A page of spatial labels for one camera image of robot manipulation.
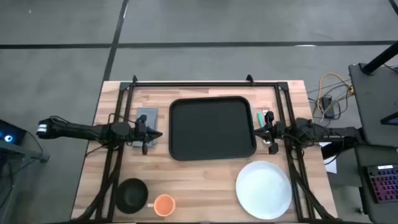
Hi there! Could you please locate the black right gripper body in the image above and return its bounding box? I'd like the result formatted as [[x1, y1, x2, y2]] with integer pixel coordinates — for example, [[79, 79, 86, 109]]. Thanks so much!
[[264, 110, 286, 155]]

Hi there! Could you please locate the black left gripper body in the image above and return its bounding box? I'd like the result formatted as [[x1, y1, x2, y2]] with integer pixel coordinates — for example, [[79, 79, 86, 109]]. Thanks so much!
[[130, 114, 156, 156]]

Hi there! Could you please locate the grey napkin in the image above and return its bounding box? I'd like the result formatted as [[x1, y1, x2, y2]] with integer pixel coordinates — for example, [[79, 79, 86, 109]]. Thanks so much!
[[132, 107, 160, 148]]

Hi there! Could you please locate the white round plate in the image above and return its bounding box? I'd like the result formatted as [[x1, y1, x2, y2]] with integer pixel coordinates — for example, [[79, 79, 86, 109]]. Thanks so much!
[[235, 160, 293, 220]]

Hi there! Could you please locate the black bowl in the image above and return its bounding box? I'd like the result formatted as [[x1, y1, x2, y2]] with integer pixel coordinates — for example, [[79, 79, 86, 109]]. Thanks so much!
[[115, 177, 149, 215]]

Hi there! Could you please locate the orange cup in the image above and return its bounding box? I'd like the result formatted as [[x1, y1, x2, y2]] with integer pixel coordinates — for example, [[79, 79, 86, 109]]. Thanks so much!
[[146, 194, 177, 217]]

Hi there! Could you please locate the black rectangular tray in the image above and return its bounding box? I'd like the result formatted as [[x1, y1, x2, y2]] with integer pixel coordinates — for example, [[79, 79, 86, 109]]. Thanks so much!
[[168, 95, 257, 162]]

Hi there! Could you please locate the black power adapter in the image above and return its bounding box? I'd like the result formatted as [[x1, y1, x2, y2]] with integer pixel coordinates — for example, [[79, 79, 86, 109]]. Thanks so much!
[[322, 95, 336, 119]]

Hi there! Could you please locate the white paper sheet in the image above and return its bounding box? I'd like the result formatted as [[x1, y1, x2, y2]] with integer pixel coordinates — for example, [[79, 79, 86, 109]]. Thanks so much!
[[320, 141, 338, 174]]

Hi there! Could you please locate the dark grey keyboard desk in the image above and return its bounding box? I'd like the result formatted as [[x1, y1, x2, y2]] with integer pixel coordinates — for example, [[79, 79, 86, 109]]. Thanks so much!
[[354, 144, 398, 224]]

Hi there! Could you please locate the grey desk top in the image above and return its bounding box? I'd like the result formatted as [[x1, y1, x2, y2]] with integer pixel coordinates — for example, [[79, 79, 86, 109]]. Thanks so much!
[[348, 63, 398, 147]]

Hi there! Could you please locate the grey metal stand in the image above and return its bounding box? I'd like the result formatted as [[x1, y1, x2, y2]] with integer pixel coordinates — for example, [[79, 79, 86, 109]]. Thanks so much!
[[0, 138, 50, 164]]

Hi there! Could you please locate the dark blue-edged screen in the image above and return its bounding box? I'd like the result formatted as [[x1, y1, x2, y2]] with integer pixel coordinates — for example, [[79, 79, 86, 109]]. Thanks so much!
[[381, 111, 398, 126]]

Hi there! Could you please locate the backlit rainbow keyboard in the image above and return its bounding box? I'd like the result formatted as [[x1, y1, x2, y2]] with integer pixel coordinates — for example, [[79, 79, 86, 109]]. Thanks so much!
[[366, 164, 398, 203]]

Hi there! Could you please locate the black pole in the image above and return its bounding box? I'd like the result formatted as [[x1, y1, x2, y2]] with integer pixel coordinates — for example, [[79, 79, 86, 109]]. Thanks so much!
[[362, 41, 398, 75]]

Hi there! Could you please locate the black device with blue light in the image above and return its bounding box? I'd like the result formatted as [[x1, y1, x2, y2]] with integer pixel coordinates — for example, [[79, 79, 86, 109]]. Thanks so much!
[[0, 119, 27, 146]]

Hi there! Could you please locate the green handled spoon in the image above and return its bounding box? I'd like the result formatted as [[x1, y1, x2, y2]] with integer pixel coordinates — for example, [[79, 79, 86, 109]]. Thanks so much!
[[256, 111, 272, 146]]

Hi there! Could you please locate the black metal table frame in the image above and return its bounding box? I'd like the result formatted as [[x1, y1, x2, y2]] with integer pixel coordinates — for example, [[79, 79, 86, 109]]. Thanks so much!
[[73, 73, 338, 223]]

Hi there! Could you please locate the black cable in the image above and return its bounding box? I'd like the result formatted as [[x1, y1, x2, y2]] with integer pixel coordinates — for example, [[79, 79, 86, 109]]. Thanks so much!
[[307, 82, 354, 122]]

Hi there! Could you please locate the yellow cable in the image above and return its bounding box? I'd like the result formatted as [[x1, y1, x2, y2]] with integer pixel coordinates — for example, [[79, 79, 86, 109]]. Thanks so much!
[[317, 72, 354, 113]]

